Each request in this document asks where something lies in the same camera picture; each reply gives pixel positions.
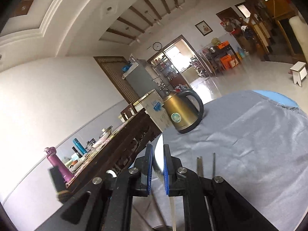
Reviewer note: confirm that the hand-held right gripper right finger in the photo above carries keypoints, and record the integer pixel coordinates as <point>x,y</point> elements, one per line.
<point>166,170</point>

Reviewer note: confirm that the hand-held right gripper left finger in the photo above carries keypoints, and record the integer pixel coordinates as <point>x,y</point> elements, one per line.
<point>149,166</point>

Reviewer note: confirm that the white ceramic spoon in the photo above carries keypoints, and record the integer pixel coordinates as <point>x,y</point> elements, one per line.
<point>158,158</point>

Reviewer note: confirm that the metal chopstick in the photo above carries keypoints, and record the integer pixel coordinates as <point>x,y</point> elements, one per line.
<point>200,167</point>

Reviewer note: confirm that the carved dark wooden sideboard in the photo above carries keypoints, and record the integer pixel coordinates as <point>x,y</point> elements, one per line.
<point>120,146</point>

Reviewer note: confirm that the white chest freezer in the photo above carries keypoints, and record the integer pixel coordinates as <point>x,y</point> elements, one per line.
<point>154,112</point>

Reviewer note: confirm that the white plate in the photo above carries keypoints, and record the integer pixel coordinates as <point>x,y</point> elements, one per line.
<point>99,141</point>

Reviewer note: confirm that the metal pot with lid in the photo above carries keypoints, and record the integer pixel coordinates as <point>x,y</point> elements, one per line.
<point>107,130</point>

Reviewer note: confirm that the dark wooden chair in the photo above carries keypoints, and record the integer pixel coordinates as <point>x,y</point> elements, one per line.
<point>127,112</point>

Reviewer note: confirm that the gold electric kettle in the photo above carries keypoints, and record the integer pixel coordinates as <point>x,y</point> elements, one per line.
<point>179,113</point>

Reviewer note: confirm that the blue thermos bottle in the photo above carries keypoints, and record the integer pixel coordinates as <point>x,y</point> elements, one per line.
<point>79,145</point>

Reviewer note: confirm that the grey refrigerator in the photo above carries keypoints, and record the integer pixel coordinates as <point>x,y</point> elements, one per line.
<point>142,79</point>

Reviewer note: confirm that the grey tablecloth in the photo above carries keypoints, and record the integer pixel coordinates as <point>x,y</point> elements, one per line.
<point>252,149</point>

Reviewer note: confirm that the purple thermos bottle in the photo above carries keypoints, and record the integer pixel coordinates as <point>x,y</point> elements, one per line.
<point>57,163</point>

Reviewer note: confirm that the black container with gold band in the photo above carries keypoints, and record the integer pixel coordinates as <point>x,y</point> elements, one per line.
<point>56,180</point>

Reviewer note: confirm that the brown wooden door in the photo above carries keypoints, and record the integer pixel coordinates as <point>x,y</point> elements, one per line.
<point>115,74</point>

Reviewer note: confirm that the dark wooden side table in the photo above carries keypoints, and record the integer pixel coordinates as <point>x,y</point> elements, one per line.
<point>216,57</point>

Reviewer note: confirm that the large orange cardboard box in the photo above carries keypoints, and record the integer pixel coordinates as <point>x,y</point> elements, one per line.
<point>229,62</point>

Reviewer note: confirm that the pendant ceiling lamp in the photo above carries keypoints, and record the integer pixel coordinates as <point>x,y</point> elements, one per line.
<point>138,39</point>
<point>157,22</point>

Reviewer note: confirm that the metal basin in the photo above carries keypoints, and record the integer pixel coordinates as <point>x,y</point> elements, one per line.
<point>211,49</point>

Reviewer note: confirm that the blue table cover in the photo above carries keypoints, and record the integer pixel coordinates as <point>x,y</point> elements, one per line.
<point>276,97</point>

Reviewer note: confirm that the flat orange box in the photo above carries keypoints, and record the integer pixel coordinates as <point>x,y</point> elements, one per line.
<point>223,45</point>

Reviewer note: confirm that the clear water jug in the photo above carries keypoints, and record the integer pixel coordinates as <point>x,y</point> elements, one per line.
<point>241,53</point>

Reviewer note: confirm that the wooden stair railing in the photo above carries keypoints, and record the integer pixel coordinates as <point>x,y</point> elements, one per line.
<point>258,33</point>

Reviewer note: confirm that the small white stool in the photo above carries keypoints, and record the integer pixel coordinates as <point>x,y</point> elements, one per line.
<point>298,71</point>

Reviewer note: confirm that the cream leather sofa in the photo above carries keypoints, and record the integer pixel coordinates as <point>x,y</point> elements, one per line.
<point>296,33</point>

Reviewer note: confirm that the brown wooden pillar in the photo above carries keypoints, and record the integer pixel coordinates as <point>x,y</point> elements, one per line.
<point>279,0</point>

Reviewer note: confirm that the round wall clock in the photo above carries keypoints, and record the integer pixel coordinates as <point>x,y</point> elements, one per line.
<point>157,46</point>

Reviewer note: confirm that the framed wall picture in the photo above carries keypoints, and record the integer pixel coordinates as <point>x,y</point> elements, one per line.
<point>203,28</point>

